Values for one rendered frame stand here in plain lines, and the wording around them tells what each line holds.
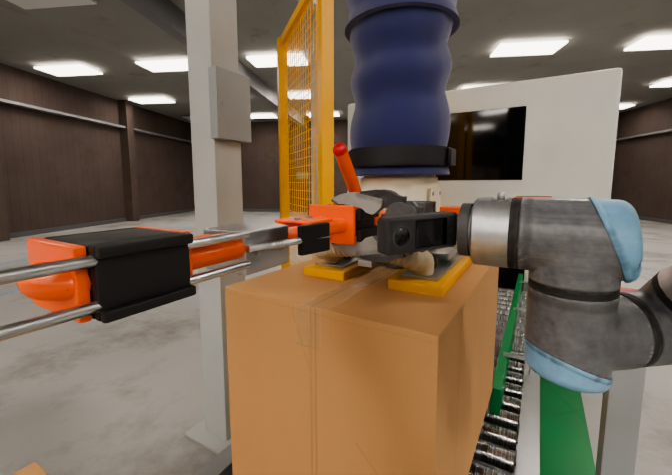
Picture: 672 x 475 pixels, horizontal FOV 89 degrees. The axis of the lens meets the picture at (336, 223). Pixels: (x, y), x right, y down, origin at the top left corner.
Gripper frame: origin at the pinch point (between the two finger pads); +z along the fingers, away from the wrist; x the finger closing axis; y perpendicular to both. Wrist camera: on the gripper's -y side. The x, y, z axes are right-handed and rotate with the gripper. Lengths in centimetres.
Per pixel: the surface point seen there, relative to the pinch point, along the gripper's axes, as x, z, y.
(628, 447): -52, -48, 47
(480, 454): -68, -17, 49
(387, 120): 18.3, -1.6, 16.6
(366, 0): 41.1, 3.0, 16.5
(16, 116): 168, 1044, 280
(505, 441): -68, -23, 58
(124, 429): -121, 152, 39
